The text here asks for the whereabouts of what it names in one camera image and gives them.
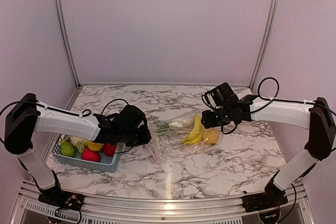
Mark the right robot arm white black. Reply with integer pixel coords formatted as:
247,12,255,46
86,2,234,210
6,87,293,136
202,77,335,207

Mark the yellow fake fruit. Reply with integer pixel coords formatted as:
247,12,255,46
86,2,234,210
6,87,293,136
203,128,219,145

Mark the yellow fake banana bunch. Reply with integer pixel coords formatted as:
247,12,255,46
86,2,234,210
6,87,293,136
182,115,205,145

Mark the red fake apple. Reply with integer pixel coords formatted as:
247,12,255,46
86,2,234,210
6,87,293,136
81,148,101,162
102,143,117,157

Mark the light blue plastic basket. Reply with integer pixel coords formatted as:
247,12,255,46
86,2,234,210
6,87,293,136
51,135,122,173

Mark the white fake radish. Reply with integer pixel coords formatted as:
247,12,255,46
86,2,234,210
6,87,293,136
169,118,194,128

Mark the yellow fake bell pepper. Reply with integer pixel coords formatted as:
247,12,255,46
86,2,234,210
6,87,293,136
87,141,104,152

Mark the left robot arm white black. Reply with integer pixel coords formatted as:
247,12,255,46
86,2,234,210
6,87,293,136
1,93,151,206

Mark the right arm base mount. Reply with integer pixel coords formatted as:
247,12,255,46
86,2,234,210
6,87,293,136
242,182,288,212

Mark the clear zip top bag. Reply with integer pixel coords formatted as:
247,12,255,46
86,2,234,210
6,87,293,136
145,112,222,163

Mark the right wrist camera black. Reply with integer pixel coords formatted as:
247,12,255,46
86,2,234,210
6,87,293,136
202,82,239,110

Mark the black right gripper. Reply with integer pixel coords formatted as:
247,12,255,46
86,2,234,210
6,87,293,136
202,106,233,129

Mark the aluminium frame post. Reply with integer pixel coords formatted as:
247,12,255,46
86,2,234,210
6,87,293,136
248,0,280,90
54,0,81,89

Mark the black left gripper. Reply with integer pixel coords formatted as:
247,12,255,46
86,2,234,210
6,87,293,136
119,124,152,147

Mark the left aluminium frame post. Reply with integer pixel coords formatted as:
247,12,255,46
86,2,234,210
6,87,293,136
54,0,81,89

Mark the white green fake cabbage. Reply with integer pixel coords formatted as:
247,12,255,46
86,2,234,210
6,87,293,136
69,136,88,154

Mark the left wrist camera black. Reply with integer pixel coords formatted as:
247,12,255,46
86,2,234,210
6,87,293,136
111,105,145,134

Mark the right aluminium frame post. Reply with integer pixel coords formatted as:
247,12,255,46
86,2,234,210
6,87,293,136
248,0,280,90

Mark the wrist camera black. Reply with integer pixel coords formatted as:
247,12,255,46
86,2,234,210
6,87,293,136
202,82,239,110
111,105,145,134

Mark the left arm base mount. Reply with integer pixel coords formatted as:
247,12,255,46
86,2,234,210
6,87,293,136
38,180,83,211

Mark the green fake pear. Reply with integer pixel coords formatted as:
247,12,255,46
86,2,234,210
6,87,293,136
60,139,76,157

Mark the front aluminium rail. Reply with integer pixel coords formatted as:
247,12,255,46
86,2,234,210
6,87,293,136
9,181,315,223

